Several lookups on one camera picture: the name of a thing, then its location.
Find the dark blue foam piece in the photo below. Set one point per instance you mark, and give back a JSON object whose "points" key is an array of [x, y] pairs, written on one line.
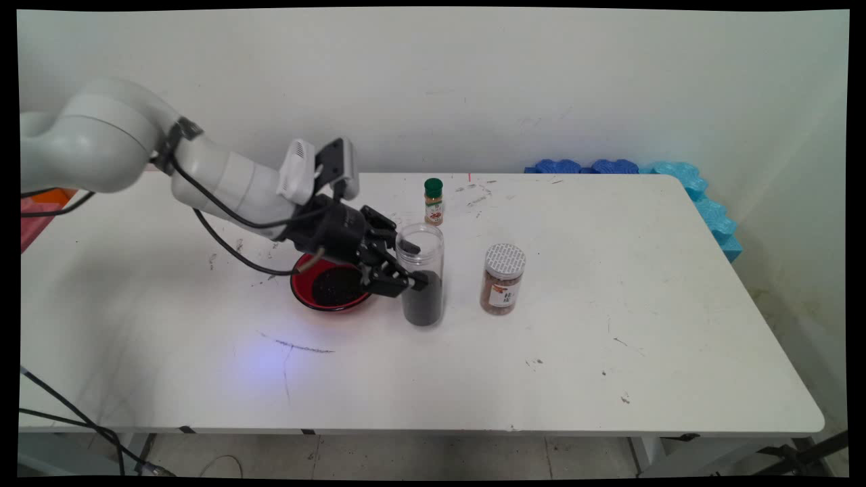
{"points": [[614, 166], [555, 166]]}

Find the black stand bar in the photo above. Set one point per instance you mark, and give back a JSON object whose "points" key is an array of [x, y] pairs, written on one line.
{"points": [[805, 452]]}

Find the pink plastic item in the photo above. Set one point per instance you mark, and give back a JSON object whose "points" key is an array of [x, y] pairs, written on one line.
{"points": [[34, 226]]}

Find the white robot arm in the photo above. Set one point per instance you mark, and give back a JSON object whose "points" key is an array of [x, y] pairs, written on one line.
{"points": [[101, 142]]}

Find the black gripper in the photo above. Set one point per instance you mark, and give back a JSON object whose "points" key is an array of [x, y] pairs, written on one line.
{"points": [[331, 230]]}

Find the red bowl black rim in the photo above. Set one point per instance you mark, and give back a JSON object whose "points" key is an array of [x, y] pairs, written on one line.
{"points": [[303, 287]]}

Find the cinnamon stick jar white lid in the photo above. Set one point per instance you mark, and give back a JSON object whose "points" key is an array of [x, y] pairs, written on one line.
{"points": [[502, 287]]}

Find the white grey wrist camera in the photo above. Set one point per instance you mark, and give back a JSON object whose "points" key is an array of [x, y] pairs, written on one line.
{"points": [[296, 172]]}

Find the black seed pile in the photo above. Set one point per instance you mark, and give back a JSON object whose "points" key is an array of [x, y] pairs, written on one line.
{"points": [[335, 289], [423, 310]]}

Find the clear plastic jar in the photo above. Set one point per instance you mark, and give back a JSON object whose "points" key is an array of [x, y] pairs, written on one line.
{"points": [[429, 260]]}

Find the white table leg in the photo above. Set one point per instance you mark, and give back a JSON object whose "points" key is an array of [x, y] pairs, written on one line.
{"points": [[647, 452], [139, 450]]}

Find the orange box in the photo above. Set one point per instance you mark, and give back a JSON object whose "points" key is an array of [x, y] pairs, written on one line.
{"points": [[54, 197]]}

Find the small spice bottle green cap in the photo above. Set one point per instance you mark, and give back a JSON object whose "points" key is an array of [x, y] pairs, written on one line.
{"points": [[434, 203]]}

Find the light blue foam piece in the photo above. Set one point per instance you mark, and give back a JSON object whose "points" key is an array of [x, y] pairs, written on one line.
{"points": [[710, 210]]}

